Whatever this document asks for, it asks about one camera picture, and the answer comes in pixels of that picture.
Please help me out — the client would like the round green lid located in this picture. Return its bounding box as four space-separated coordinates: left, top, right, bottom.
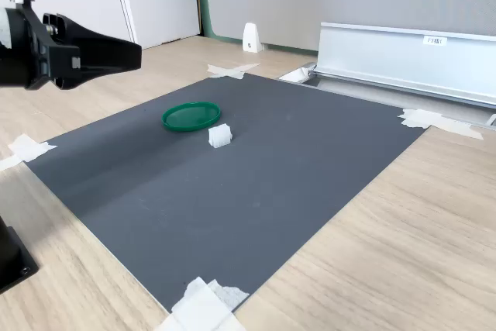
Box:
161 101 222 133

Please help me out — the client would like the dark grey mat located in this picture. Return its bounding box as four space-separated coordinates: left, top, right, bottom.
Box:
26 71 433 313

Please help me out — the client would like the small white plastic terminal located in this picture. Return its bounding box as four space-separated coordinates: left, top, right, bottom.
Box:
208 122 234 150

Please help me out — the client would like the aluminium cable duct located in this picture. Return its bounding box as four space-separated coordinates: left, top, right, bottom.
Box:
277 22 496 127

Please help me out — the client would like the small white bracket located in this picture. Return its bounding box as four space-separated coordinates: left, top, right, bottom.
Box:
242 22 265 53

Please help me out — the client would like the white tape piece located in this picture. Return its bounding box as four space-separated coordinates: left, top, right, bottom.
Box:
153 276 251 331
206 62 261 80
398 108 484 141
0 133 58 172

